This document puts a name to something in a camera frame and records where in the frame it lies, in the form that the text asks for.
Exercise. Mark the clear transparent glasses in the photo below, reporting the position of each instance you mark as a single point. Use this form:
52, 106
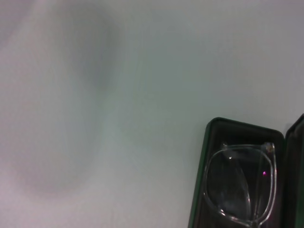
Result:
269, 171

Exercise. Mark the dark green glasses case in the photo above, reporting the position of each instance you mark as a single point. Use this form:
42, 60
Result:
237, 134

